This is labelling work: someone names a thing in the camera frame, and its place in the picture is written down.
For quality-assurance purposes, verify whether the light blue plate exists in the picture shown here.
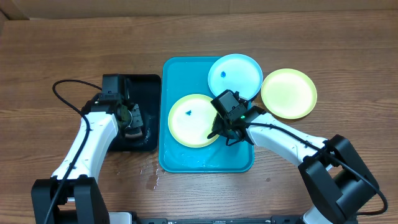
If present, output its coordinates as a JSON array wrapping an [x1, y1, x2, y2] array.
[[208, 54, 263, 100]]

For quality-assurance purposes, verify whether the yellow plate with blue stain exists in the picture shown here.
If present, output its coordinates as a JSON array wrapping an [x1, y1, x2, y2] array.
[[261, 68, 318, 119]]

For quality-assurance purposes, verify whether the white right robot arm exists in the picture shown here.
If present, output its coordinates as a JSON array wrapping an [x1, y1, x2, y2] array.
[[210, 105, 379, 223]]

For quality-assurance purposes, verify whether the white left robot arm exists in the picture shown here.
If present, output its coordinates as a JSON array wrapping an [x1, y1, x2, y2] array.
[[31, 91, 137, 223]]

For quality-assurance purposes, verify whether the black rectangular water tray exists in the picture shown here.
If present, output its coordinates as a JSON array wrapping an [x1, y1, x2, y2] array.
[[109, 74, 161, 152]]

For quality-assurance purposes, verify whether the teal plastic tray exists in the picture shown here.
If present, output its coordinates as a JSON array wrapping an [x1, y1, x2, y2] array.
[[159, 57, 254, 173]]

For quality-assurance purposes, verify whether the cardboard backdrop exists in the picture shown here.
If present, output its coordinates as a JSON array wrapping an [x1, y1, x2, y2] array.
[[1, 0, 397, 20]]

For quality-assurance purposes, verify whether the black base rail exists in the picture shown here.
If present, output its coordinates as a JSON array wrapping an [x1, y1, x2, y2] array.
[[108, 211, 358, 224]]

